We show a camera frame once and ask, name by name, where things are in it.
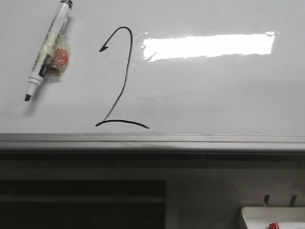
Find black wall hook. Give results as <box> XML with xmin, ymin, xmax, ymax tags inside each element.
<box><xmin>289</xmin><ymin>195</ymin><xmax>297</xmax><ymax>207</ymax></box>
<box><xmin>263</xmin><ymin>195</ymin><xmax>270</xmax><ymax>207</ymax></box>

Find dark cabinet below whiteboard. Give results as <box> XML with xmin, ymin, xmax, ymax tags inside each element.
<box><xmin>0</xmin><ymin>180</ymin><xmax>166</xmax><ymax>229</ymax></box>

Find white black whiteboard marker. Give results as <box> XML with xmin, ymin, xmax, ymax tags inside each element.
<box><xmin>24</xmin><ymin>0</ymin><xmax>73</xmax><ymax>102</ymax></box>

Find right black wall hook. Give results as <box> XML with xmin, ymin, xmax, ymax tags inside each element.
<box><xmin>289</xmin><ymin>195</ymin><xmax>297</xmax><ymax>207</ymax></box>

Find white plastic tray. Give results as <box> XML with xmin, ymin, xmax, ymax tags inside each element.
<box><xmin>239</xmin><ymin>207</ymin><xmax>305</xmax><ymax>229</ymax></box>

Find small red object in tray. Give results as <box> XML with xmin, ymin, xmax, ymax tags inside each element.
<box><xmin>268</xmin><ymin>222</ymin><xmax>280</xmax><ymax>229</ymax></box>

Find left black wall hook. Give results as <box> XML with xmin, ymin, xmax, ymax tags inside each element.
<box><xmin>263</xmin><ymin>195</ymin><xmax>270</xmax><ymax>207</ymax></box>

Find white whiteboard with metal frame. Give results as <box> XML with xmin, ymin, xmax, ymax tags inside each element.
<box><xmin>0</xmin><ymin>0</ymin><xmax>305</xmax><ymax>153</ymax></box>

